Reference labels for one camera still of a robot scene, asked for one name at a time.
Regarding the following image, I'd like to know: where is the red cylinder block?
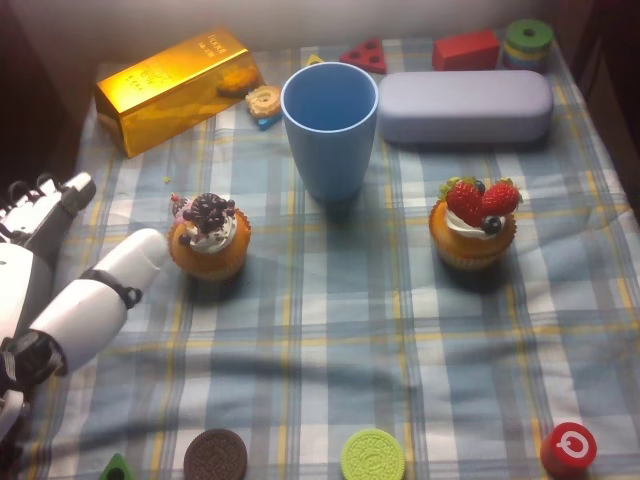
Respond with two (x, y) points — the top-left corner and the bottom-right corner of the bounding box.
(539, 421), (599, 477)

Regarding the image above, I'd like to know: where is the lilac glasses case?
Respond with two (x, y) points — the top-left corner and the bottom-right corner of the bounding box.
(375, 69), (555, 146)

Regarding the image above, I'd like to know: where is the green sandwich cookie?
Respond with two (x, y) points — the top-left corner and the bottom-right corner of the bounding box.
(340, 428), (406, 480)

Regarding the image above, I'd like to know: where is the green ring stacker toy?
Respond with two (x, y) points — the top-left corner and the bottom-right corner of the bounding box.
(502, 18), (555, 74)

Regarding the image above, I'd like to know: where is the red rectangular block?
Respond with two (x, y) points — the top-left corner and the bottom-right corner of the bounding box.
(432, 28), (501, 72)

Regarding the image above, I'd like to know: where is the shiny gold bar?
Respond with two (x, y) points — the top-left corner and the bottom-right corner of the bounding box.
(94, 27), (266, 159)

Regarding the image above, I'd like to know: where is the strawberry topped cupcake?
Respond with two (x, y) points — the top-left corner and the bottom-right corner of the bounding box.
(428, 175), (524, 271)

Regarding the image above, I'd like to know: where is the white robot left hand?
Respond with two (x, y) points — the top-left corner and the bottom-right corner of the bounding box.
(0, 172), (169, 391)

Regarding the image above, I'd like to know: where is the blue plastic cup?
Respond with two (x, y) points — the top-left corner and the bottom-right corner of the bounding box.
(279, 61), (380, 204)

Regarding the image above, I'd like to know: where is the chocolate topped cupcake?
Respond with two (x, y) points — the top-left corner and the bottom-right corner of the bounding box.
(167, 192), (252, 281)

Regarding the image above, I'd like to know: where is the green triangle block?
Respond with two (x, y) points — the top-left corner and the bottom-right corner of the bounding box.
(99, 452), (132, 480)

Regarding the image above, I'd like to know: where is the beige flower biscuit toy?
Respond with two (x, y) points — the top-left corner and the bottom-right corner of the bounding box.
(244, 84), (284, 121)

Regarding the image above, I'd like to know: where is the white backdrop panel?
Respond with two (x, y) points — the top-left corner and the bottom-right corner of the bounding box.
(14, 0), (601, 66)

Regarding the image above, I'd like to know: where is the blue plaid tablecloth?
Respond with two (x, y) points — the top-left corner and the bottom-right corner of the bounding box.
(19, 34), (640, 480)

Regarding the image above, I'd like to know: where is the red triangle block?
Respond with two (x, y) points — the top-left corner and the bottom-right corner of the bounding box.
(339, 37), (389, 75)

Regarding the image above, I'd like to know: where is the brown sandwich cookie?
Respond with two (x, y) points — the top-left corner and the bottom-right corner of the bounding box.
(182, 428), (249, 480)

